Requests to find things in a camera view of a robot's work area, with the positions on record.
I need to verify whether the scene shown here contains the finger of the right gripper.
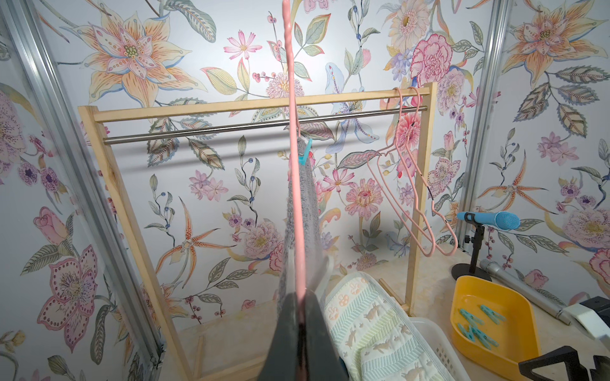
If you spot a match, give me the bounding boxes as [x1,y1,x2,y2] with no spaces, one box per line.
[518,345,589,381]
[589,355,610,381]

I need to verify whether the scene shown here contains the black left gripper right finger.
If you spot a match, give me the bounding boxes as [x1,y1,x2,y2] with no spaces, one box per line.
[303,291,349,381]

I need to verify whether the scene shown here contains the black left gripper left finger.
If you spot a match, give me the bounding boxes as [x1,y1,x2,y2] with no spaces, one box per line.
[257,293,300,381]

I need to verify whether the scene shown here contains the pastel striped bunny towel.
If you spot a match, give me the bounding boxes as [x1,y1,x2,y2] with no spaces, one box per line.
[323,272,454,380]

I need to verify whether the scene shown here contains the pink wire hanger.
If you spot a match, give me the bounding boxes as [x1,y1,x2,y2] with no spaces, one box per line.
[282,0,307,325]
[366,87,437,257]
[379,82,458,257]

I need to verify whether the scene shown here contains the grey terry towel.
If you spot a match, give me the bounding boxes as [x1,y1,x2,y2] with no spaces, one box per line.
[276,140,335,311]

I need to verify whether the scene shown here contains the yellow plastic bin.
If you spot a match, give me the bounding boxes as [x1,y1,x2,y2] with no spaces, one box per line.
[450,276,542,380]

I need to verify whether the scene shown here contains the silver metal cylinder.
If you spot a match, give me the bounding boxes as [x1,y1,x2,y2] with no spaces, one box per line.
[480,260,571,325]

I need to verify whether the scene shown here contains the white perforated plastic basket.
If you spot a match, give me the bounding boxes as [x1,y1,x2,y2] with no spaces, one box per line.
[411,317,471,381]

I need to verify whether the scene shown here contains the wooden clothes rack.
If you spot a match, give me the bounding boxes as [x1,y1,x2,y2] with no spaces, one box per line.
[79,84,437,380]

